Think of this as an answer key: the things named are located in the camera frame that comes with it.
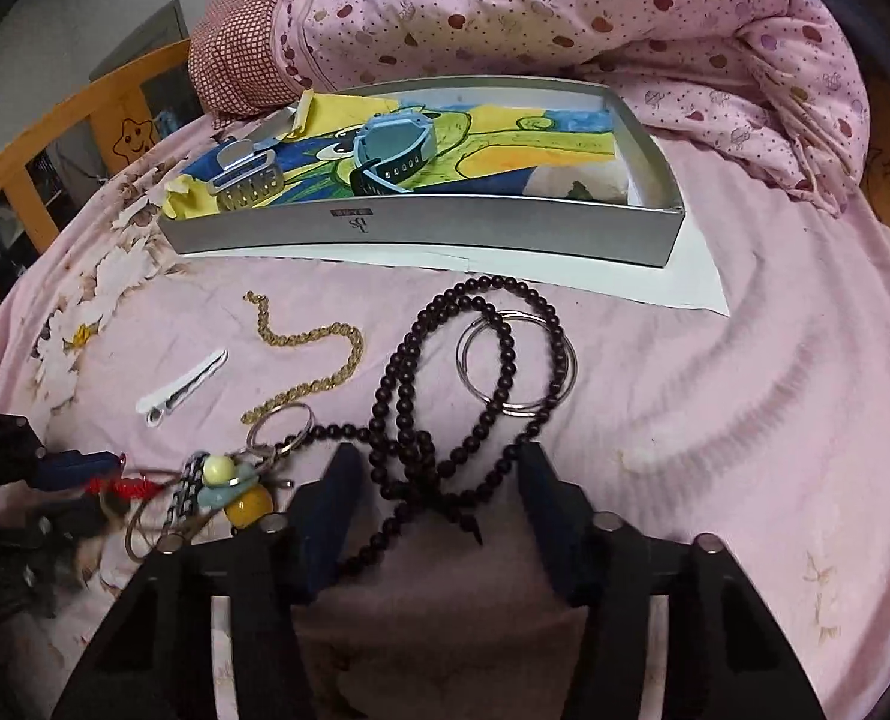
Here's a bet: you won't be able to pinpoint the dark bead necklace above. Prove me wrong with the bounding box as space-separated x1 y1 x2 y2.
275 273 579 587

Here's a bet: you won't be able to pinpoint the wooden bed rail left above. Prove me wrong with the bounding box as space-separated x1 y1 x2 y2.
0 37 193 361

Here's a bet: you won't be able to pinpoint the silver double ring bangle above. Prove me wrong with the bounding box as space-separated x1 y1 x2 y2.
455 308 581 419

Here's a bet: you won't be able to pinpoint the pink dotted rolled quilt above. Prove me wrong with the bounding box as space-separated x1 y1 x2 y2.
274 0 870 215

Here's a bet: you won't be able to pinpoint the brown hair tie rings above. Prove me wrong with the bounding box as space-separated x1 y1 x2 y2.
121 489 225 566

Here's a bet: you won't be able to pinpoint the red checkered pillow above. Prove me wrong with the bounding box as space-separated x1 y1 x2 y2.
188 0 299 121

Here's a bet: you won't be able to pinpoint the white paper sheet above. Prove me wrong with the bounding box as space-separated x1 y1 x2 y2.
209 220 731 317

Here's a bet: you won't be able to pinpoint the frog drawing paper liner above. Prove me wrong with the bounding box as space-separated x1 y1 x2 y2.
162 93 630 221

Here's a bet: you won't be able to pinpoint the flower charm key ring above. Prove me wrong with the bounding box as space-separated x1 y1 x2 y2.
196 400 320 530

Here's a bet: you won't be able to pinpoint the black white patterned hair clip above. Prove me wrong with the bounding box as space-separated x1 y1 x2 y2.
164 450 211 541

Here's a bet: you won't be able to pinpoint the grey shallow cardboard box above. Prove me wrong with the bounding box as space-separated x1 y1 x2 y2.
159 75 685 266

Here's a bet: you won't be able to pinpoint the pink floral bed sheet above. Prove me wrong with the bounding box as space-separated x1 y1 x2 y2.
0 140 890 718

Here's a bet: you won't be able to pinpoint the grey door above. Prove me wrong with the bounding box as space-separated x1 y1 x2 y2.
89 0 188 82

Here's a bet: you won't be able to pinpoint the red hair clip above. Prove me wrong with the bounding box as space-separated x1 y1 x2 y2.
84 475 178 500

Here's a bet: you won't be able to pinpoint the gold chain bracelet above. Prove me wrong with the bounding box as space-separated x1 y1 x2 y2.
238 289 367 428

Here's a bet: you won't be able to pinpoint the blue smart watch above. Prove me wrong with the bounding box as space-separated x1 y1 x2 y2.
349 110 437 197

